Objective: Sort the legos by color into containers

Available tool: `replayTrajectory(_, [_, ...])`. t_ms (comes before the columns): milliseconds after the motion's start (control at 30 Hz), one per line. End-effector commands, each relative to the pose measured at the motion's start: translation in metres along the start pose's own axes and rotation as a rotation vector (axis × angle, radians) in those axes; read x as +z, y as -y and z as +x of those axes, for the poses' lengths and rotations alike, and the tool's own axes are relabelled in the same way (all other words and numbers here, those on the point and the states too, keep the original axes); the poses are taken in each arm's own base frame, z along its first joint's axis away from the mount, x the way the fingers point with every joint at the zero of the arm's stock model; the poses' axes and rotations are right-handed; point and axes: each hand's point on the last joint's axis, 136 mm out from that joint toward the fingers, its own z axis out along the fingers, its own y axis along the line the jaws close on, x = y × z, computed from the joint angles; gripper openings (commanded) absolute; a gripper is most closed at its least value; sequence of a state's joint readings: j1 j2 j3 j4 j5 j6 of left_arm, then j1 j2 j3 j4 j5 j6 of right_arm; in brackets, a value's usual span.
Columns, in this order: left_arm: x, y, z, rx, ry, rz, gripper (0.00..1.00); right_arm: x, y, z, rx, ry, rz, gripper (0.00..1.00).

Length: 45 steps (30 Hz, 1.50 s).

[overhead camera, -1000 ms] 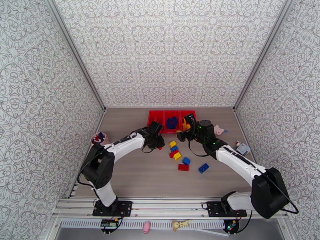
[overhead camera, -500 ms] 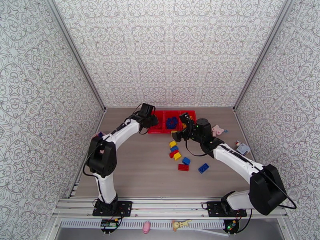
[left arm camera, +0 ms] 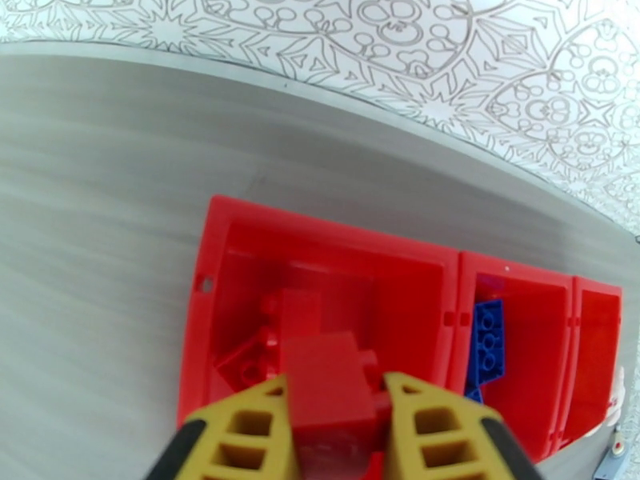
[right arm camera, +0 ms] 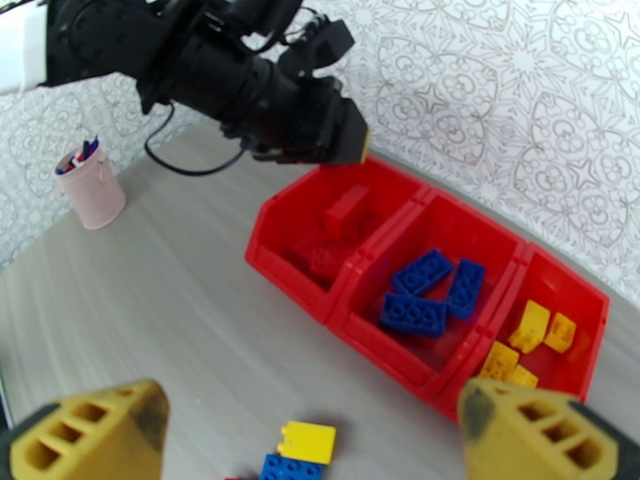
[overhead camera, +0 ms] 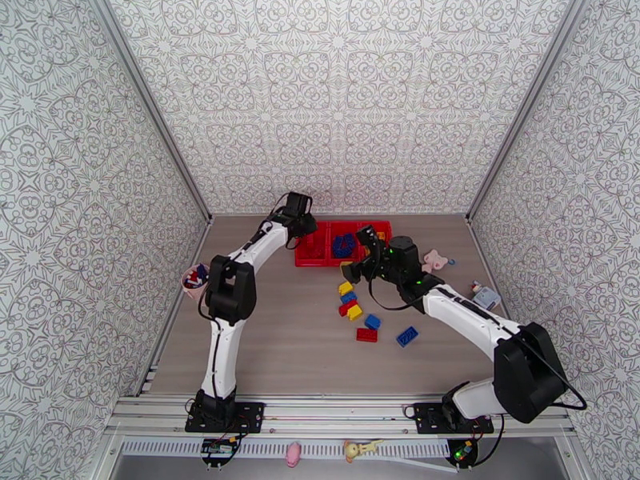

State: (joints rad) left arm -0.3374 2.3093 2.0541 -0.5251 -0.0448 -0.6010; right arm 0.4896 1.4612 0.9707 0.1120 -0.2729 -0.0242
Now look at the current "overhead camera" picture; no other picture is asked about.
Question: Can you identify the red three-compartment plastic bin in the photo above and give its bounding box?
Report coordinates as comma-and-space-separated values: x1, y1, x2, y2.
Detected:
294, 221, 394, 268

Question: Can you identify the pink plush toy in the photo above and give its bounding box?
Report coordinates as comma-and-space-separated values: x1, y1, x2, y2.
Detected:
422, 249, 450, 274

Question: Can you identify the grey white box device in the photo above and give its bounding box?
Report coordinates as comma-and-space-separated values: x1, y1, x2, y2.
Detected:
470, 287, 502, 310

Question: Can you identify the pink toy bucket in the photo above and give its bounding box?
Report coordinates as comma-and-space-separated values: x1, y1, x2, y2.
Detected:
181, 263, 211, 300

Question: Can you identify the small yellow toy figure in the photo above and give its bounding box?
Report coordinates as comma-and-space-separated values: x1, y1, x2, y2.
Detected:
342, 438, 386, 464

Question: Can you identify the small green circuit board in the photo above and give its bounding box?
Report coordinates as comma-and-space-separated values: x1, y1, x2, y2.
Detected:
199, 435, 239, 468
446, 438, 480, 470

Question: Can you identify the white flat strip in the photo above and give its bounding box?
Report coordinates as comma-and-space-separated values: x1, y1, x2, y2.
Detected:
383, 455, 458, 474

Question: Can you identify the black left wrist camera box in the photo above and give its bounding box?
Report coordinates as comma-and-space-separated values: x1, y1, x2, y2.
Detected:
283, 191, 314, 216

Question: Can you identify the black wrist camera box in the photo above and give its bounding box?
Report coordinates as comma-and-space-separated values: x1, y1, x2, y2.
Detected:
355, 223, 382, 257
283, 191, 314, 216

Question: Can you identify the black left wrist camera cable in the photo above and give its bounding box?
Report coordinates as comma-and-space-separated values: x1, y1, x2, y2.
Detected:
197, 191, 292, 321

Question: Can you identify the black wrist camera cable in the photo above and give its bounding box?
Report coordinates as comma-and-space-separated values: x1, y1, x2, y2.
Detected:
197, 191, 292, 321
369, 281, 589, 413

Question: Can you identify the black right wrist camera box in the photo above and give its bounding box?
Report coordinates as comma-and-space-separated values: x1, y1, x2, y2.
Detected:
355, 223, 382, 257

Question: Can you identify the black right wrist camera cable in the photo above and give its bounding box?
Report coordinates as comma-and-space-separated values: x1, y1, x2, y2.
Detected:
369, 281, 589, 413

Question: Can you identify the aluminium side rail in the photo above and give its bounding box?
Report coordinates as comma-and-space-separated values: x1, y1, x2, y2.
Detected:
466, 218, 531, 325
139, 218, 215, 397

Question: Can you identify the aluminium rail frame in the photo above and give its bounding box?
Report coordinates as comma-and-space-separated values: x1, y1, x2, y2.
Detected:
107, 393, 576, 441

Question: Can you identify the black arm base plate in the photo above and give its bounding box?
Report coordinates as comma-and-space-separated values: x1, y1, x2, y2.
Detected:
415, 402, 495, 436
185, 402, 265, 434

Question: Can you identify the aluminium corner post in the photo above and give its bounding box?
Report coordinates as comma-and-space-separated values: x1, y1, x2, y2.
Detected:
86, 0, 214, 226
465, 0, 587, 226

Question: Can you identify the white slotted cable duct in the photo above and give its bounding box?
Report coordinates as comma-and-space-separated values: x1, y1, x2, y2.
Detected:
119, 439, 451, 460

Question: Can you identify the black base cable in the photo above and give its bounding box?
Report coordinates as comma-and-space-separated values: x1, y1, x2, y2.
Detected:
470, 412, 506, 468
219, 432, 249, 465

